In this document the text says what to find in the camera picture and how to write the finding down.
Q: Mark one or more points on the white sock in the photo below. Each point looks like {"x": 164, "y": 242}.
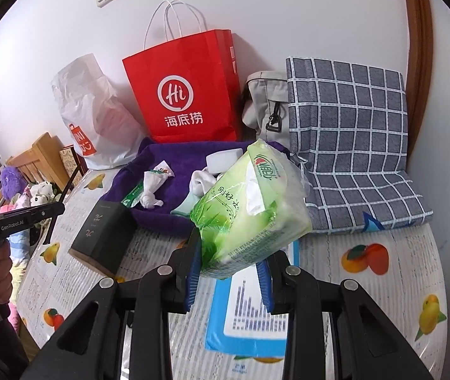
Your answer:
{"x": 203, "y": 182}

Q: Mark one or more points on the brown wooden door frame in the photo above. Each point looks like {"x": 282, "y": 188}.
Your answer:
{"x": 417, "y": 47}

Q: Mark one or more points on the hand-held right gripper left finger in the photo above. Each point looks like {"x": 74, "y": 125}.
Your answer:
{"x": 192, "y": 281}

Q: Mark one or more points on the white crumpled wrapper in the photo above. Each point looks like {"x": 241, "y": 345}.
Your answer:
{"x": 150, "y": 190}

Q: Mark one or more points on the light teal cloth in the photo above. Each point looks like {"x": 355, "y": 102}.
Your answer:
{"x": 181, "y": 208}

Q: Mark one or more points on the beige fabric bag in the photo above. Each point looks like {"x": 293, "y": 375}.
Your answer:
{"x": 260, "y": 103}

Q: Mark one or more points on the fruit print bed sheet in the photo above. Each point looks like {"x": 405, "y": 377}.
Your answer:
{"x": 367, "y": 304}

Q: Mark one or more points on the dark green box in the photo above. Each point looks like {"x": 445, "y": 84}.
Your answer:
{"x": 102, "y": 233}

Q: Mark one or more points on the blue triangular scrap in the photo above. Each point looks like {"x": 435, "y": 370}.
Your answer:
{"x": 372, "y": 221}

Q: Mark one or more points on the red paper bag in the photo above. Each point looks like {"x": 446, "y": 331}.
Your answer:
{"x": 181, "y": 71}

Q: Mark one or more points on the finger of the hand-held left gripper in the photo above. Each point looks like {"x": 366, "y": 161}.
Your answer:
{"x": 70, "y": 186}
{"x": 51, "y": 227}

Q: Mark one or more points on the green white packet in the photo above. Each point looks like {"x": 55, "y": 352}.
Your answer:
{"x": 132, "y": 198}

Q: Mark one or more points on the white orange-print snack packet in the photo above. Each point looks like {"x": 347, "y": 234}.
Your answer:
{"x": 165, "y": 170}

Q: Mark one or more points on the wooden chair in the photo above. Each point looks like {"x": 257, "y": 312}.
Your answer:
{"x": 43, "y": 150}

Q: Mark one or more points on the purple towel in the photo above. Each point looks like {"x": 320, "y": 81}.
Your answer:
{"x": 185, "y": 154}

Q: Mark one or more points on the grey checked cushion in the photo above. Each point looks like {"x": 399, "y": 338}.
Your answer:
{"x": 347, "y": 126}

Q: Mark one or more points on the white plastic bag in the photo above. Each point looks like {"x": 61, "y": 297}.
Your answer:
{"x": 90, "y": 107}

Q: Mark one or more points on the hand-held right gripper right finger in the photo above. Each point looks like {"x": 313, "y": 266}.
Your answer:
{"x": 266, "y": 289}

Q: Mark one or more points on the green tissue pack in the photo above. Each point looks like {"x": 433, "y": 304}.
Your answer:
{"x": 244, "y": 221}

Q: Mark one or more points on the blue white packet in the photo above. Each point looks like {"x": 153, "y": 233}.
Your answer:
{"x": 244, "y": 316}

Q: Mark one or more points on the purple fluffy toy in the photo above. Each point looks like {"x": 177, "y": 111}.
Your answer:
{"x": 13, "y": 184}

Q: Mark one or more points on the patterned red-edged book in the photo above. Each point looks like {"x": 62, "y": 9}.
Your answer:
{"x": 70, "y": 162}

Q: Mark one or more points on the white rectangular packet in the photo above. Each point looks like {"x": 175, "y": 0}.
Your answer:
{"x": 223, "y": 160}

